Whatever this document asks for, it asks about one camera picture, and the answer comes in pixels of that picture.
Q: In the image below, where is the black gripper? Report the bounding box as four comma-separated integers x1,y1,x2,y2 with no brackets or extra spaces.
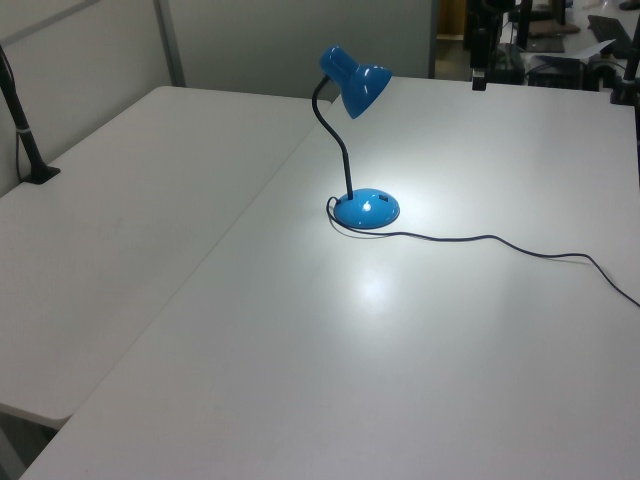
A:
468,25,490,93

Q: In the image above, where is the black clamped stand pole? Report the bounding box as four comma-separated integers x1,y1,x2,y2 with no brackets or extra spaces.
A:
608,0,640,106

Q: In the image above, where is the white paper sheet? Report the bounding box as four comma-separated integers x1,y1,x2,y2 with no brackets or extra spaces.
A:
538,39,615,65

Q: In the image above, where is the thin black lamp power cord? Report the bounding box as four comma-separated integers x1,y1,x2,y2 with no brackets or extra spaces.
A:
325,195,640,306

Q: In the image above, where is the black monitor stand post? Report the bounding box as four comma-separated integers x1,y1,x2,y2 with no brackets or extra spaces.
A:
516,0,533,52

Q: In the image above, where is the black camera pole with clamp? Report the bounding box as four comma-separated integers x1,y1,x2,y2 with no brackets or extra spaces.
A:
0,42,62,187

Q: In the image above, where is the black box under desk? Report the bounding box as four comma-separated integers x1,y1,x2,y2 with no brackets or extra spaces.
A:
528,58,585,90

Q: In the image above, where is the blue gooseneck desk lamp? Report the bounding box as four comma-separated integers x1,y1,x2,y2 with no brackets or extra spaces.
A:
312,43,401,231

